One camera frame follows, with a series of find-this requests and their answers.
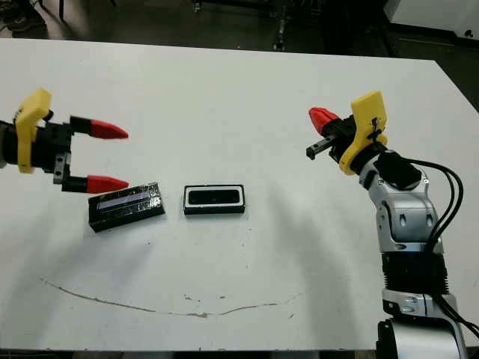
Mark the dark sneaker of person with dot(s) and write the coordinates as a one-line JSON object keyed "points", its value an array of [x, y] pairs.
{"points": [[26, 24]]}

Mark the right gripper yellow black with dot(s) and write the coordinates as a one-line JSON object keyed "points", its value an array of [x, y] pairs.
{"points": [[366, 119]]}

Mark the black chair legs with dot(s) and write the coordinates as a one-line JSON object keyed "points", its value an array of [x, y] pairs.
{"points": [[61, 13]]}

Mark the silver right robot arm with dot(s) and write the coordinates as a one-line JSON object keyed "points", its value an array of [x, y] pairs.
{"points": [[408, 213]]}

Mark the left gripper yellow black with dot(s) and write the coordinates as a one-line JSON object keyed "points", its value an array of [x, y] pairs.
{"points": [[48, 142]]}

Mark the black metal stand post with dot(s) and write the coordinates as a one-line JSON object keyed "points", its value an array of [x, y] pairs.
{"points": [[280, 35]]}

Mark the white cabinet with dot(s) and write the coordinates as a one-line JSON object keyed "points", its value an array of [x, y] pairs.
{"points": [[430, 13]]}

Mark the black box lid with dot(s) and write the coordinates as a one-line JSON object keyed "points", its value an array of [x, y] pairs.
{"points": [[127, 209]]}

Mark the black box with white liner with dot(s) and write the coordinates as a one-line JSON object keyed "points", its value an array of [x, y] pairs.
{"points": [[213, 210]]}

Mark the small black knob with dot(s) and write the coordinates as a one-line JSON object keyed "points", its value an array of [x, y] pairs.
{"points": [[468, 33]]}

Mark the small black camera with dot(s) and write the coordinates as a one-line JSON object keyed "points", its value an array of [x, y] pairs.
{"points": [[213, 197]]}

